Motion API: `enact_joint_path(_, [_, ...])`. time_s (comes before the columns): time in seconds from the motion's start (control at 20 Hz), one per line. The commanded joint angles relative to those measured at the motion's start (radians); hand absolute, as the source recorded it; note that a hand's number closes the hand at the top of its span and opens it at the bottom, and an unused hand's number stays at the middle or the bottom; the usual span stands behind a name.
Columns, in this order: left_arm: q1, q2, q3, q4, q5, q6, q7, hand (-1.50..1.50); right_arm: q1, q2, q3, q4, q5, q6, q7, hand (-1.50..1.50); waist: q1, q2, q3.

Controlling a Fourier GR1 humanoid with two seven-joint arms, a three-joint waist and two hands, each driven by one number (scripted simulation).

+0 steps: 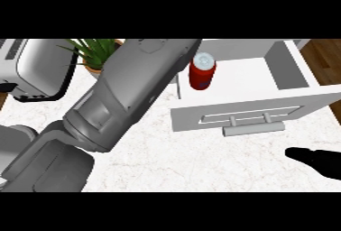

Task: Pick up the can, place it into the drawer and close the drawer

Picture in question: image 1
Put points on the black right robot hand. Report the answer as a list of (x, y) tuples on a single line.
[(320, 162)]

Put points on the terracotta plant pot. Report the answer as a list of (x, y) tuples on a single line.
[(93, 72)]

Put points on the silver toaster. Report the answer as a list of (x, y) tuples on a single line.
[(35, 66)]

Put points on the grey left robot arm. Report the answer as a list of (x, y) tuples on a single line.
[(120, 90)]

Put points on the red can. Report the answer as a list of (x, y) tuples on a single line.
[(201, 75)]

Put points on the green leafy plant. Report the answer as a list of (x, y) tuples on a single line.
[(95, 51)]

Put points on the white open drawer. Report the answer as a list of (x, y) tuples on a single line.
[(239, 78)]

